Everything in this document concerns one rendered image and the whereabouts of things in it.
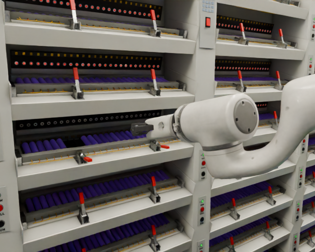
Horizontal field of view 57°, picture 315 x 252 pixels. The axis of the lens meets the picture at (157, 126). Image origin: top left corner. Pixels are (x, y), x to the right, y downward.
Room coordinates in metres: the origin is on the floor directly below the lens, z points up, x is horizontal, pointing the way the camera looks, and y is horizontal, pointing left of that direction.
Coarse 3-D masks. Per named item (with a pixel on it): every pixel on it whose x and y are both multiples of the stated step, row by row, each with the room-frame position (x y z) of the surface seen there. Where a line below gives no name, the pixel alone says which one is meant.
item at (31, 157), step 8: (96, 144) 0.91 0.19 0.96; (104, 144) 0.92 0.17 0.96; (112, 144) 0.93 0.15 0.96; (120, 144) 0.95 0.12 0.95; (128, 144) 0.96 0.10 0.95; (136, 144) 0.98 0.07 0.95; (144, 144) 0.99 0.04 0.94; (40, 152) 0.81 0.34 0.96; (48, 152) 0.82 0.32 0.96; (56, 152) 0.83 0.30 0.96; (64, 152) 0.84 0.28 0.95; (72, 152) 0.86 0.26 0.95; (88, 152) 0.89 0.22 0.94; (104, 152) 0.90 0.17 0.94; (24, 160) 0.78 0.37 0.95; (32, 160) 0.79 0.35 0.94
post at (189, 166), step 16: (176, 0) 1.16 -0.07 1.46; (192, 0) 1.08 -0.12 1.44; (176, 16) 1.16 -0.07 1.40; (192, 16) 1.08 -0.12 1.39; (208, 48) 1.09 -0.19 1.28; (176, 64) 1.15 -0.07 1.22; (192, 64) 1.08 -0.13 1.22; (208, 64) 1.10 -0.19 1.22; (208, 80) 1.10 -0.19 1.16; (208, 96) 1.10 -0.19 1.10; (176, 160) 1.15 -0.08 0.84; (192, 160) 1.07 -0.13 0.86; (192, 176) 1.07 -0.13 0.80; (208, 176) 1.11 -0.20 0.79; (208, 192) 1.11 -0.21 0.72; (176, 208) 1.15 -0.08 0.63; (192, 208) 1.06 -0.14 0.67; (208, 208) 1.11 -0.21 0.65; (192, 224) 1.06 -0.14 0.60; (208, 224) 1.11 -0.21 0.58; (192, 240) 1.06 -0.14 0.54; (208, 240) 1.11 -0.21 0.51
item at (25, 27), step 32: (32, 0) 0.93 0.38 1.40; (64, 0) 0.98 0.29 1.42; (96, 0) 1.03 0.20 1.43; (128, 0) 1.10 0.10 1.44; (32, 32) 0.76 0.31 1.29; (64, 32) 0.81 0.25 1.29; (96, 32) 0.85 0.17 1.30; (128, 32) 0.96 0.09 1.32; (160, 32) 0.98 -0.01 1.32; (192, 32) 1.07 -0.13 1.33
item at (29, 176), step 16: (32, 128) 0.92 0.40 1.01; (48, 128) 0.94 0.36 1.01; (64, 128) 0.97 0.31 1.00; (80, 128) 1.00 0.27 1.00; (160, 144) 1.03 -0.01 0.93; (176, 144) 1.05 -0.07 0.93; (192, 144) 1.06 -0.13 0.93; (16, 160) 0.71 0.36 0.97; (64, 160) 0.83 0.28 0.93; (96, 160) 0.86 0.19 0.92; (112, 160) 0.88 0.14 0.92; (128, 160) 0.91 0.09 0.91; (144, 160) 0.95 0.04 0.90; (160, 160) 0.99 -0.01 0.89; (16, 176) 0.72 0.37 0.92; (32, 176) 0.75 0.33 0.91; (48, 176) 0.77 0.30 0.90; (64, 176) 0.80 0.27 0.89; (80, 176) 0.83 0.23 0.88
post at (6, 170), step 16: (0, 0) 0.72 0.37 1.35; (0, 16) 0.72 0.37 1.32; (0, 32) 0.72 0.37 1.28; (0, 48) 0.72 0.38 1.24; (0, 64) 0.72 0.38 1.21; (0, 80) 0.71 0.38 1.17; (0, 96) 0.71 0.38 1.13; (0, 112) 0.71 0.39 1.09; (0, 128) 0.71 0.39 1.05; (0, 176) 0.70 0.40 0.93; (16, 192) 0.72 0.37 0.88; (16, 208) 0.72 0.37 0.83; (16, 224) 0.72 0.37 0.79; (0, 240) 0.70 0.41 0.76; (16, 240) 0.72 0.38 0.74
